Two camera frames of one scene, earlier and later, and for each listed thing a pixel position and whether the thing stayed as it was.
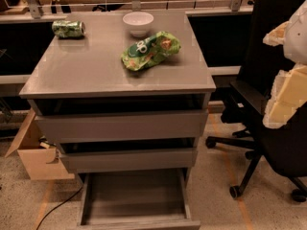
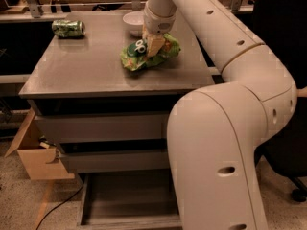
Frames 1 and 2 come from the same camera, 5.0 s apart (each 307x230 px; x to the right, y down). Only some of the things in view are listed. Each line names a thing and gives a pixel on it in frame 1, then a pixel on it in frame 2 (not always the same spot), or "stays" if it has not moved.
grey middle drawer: [166, 159] stays
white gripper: [296, 39] to [156, 25]
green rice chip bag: [150, 51] stays
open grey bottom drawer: [134, 199] stays
